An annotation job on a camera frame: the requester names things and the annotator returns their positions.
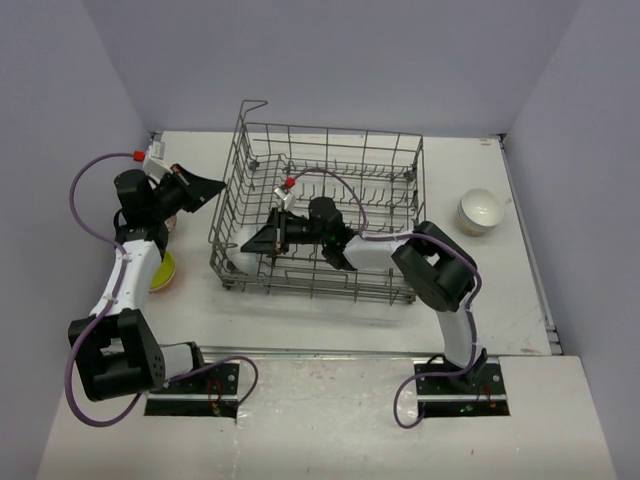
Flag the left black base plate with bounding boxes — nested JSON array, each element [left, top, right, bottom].
[[144, 362, 240, 419]]

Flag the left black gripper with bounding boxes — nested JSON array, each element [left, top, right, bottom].
[[150, 164, 226, 221]]

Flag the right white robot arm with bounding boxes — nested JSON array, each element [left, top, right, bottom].
[[240, 197, 487, 393]]

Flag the purple cable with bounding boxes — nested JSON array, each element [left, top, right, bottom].
[[64, 150, 260, 427], [393, 169, 484, 431]]

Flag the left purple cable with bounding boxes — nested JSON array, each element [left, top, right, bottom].
[[64, 150, 260, 427]]

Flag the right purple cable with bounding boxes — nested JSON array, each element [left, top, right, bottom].
[[393, 169, 484, 431]]

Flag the white bowl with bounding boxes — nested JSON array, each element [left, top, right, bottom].
[[228, 252, 259, 275], [458, 188, 504, 229]]

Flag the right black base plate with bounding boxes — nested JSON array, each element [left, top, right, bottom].
[[415, 358, 510, 419]]

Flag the beige ceramic bowl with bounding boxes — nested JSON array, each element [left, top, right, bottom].
[[456, 212, 492, 237]]

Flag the yellow-green bowl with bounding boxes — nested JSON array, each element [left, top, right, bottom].
[[150, 251, 176, 292]]

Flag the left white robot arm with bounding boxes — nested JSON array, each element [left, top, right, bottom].
[[68, 164, 226, 401]]

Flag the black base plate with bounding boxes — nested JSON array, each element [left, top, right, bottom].
[[415, 358, 510, 419], [144, 362, 240, 419]]

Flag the grey wire dish rack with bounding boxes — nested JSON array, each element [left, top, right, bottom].
[[209, 100, 426, 304]]

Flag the brown patterned bowl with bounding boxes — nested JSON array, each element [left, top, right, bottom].
[[165, 215, 177, 233]]

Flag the white bowl front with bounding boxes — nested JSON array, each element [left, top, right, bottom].
[[228, 252, 259, 275]]

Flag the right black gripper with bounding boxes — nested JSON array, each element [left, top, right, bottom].
[[244, 207, 329, 255]]

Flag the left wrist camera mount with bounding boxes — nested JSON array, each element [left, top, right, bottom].
[[133, 140, 171, 181]]

